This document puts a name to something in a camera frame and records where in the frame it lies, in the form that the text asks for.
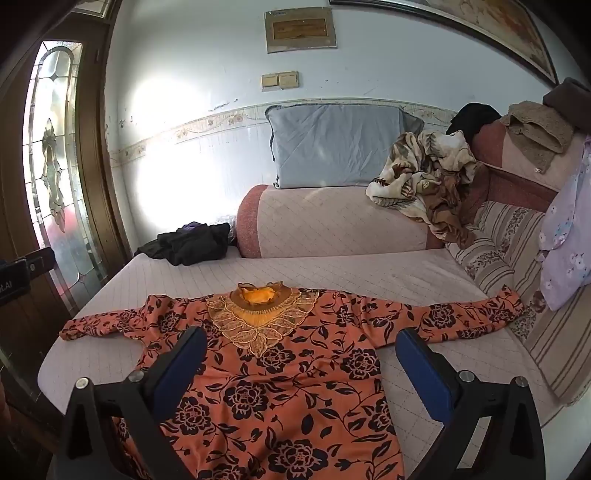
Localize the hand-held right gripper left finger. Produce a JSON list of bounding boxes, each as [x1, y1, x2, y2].
[[54, 326, 208, 480]]

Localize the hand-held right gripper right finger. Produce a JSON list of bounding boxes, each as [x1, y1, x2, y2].
[[394, 328, 555, 480]]

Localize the orange black floral shirt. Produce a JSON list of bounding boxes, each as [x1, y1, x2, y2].
[[60, 281, 525, 480]]

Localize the black clothes pile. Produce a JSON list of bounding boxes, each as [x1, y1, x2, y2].
[[134, 222, 232, 267]]

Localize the pink quilted sofa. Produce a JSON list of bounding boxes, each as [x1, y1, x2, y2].
[[37, 108, 591, 480]]

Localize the wooden stained glass door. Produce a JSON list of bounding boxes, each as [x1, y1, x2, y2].
[[0, 0, 134, 416]]

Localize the striped floral cushion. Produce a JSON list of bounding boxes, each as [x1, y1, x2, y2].
[[445, 200, 591, 402]]

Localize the lilac floral cloth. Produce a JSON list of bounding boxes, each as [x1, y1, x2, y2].
[[538, 134, 591, 311]]

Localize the crumpled floral blanket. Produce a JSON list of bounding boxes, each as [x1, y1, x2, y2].
[[366, 130, 483, 250]]

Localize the blue-grey pillow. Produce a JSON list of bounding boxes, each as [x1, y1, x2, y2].
[[265, 104, 424, 190]]

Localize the black cloth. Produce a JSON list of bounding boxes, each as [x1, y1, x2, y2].
[[447, 102, 502, 139]]

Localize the beige fleece cloth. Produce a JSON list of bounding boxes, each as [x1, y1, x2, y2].
[[499, 102, 575, 174]]

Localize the brown cloth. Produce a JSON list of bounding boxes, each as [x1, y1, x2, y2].
[[542, 78, 591, 134]]

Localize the large framed wall picture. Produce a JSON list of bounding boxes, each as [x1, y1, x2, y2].
[[329, 0, 559, 86]]

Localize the framed wall plaque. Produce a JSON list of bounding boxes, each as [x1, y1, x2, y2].
[[264, 7, 338, 54]]

